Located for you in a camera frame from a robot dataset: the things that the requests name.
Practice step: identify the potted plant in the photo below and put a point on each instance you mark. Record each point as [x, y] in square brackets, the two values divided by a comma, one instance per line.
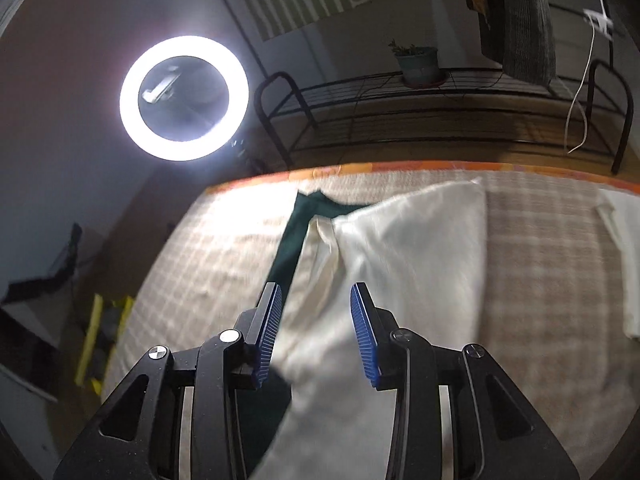
[419, 65]

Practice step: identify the black metal floor rack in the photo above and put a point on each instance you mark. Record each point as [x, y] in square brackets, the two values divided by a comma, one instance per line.
[623, 125]

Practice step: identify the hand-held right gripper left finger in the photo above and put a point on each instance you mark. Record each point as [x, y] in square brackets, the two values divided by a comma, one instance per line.
[267, 332]

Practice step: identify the white folded cloth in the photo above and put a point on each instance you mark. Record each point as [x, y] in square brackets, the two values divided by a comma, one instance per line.
[625, 260]

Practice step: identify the beige checkered blanket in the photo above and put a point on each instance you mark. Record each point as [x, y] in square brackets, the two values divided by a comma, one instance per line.
[225, 240]

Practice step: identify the yellow stool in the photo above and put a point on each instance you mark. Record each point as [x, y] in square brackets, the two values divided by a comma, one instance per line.
[92, 330]

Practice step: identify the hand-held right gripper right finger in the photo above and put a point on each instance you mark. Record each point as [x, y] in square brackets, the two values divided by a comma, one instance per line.
[362, 335]

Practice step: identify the white garment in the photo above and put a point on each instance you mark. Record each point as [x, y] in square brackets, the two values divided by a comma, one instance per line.
[400, 260]

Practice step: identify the dark green garment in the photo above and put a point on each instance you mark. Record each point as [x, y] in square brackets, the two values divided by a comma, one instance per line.
[290, 240]

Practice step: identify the grey knitted garment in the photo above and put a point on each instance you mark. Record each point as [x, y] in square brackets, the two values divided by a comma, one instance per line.
[525, 20]

